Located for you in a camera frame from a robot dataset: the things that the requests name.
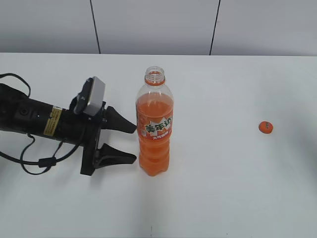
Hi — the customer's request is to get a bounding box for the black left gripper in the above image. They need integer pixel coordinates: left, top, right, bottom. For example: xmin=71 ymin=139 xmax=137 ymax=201
xmin=68 ymin=97 xmax=137 ymax=176

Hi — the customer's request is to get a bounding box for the orange Mirinda soda bottle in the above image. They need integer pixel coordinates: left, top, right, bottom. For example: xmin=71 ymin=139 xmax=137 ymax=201
xmin=136 ymin=66 xmax=174 ymax=176

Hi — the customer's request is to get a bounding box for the orange bottle cap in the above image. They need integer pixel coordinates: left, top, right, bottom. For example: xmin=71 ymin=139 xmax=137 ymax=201
xmin=259 ymin=121 xmax=273 ymax=134

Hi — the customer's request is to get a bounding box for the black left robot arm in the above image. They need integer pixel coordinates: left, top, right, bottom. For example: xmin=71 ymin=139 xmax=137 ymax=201
xmin=0 ymin=84 xmax=137 ymax=176

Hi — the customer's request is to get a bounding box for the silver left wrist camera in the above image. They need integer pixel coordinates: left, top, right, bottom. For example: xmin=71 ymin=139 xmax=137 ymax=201
xmin=73 ymin=76 xmax=105 ymax=117

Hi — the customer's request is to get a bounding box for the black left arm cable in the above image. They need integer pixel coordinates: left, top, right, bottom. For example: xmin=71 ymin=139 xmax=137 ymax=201
xmin=0 ymin=73 xmax=84 ymax=176

